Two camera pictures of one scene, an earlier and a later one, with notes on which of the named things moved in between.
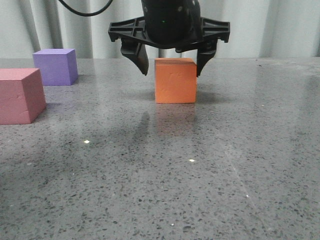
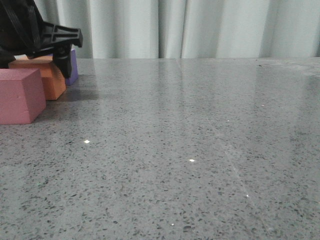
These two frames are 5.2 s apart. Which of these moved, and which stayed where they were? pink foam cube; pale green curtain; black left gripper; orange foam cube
Moved: orange foam cube; black left gripper
Stayed: pale green curtain; pink foam cube
